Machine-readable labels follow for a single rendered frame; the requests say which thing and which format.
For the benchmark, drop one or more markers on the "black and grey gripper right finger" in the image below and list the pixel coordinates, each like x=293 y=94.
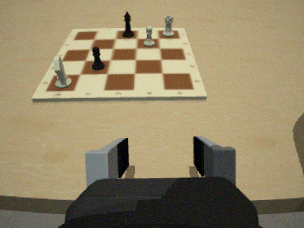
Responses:
x=212 y=160

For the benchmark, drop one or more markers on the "brown and cream chessboard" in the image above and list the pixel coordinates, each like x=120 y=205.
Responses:
x=133 y=71

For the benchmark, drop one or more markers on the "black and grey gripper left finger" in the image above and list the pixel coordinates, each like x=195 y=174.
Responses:
x=109 y=162

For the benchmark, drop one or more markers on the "white pawn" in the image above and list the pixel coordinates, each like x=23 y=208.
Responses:
x=149 y=42

